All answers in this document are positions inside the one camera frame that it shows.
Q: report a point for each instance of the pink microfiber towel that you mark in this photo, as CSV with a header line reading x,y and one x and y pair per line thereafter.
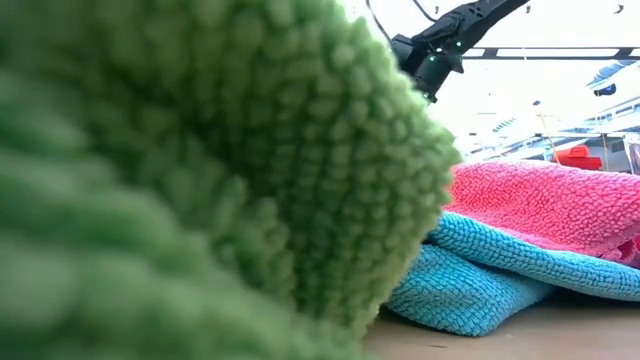
x,y
550,205

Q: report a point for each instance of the blue microfiber towel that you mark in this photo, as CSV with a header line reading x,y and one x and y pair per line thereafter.
x,y
475,280

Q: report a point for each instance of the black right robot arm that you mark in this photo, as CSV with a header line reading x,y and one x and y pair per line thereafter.
x,y
470,22

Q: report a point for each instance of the green microfiber towel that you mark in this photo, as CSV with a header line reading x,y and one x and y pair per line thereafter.
x,y
200,175

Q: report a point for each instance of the red background object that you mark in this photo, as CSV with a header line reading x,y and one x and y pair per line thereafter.
x,y
580,161

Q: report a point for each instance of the dark blue background object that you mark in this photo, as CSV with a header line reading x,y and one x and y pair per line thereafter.
x,y
606,90

